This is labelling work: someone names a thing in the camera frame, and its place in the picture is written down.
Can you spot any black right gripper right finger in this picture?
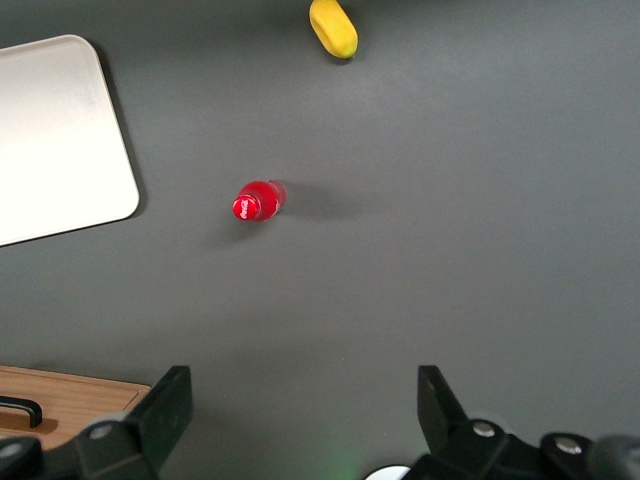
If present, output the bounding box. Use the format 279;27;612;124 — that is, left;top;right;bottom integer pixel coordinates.
409;365;516;480

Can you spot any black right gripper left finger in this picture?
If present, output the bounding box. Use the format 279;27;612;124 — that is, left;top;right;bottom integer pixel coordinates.
74;365;194;480

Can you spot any wooden drawer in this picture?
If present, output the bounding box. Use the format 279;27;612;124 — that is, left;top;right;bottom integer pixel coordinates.
0;370;144;450

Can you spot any black metal drawer handle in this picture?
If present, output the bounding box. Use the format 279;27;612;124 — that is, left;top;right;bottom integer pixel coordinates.
0;396;44;429

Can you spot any wooden drawer cabinet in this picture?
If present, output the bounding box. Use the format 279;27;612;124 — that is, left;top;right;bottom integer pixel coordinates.
0;363;152;451

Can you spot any small red cola bottle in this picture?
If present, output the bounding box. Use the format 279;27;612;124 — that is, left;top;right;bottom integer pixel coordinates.
230;179;289;225

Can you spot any beige rectangular plastic tray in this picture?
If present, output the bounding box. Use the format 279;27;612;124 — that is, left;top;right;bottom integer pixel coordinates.
0;33;141;249

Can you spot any yellow toy fruit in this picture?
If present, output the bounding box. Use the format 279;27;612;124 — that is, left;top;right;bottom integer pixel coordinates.
308;0;360;60

